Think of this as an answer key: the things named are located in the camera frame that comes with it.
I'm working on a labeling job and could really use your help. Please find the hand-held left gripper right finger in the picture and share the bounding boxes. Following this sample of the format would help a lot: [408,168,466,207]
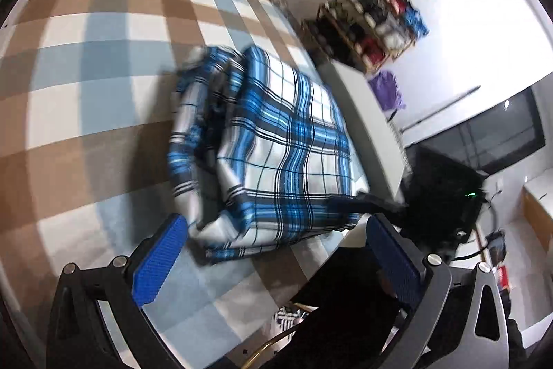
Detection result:
[365,213,511,369]

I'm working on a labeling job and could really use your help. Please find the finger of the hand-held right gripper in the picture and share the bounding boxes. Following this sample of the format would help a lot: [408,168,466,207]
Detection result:
[327,195,407,223]

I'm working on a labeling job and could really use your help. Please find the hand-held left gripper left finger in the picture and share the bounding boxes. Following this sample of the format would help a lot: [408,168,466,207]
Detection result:
[46,213,190,369]

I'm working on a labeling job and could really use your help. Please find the blue white plaid shirt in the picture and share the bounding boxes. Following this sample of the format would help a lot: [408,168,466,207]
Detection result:
[167,44,373,265]

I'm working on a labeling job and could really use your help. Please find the black television screen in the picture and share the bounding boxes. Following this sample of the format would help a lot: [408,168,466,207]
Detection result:
[412,85,546,176]

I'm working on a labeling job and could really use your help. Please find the grey bed end board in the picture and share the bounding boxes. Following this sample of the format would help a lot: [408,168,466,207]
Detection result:
[317,57,410,206]

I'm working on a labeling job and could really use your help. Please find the purple cloth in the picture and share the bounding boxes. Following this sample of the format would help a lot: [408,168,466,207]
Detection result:
[367,70,407,113]

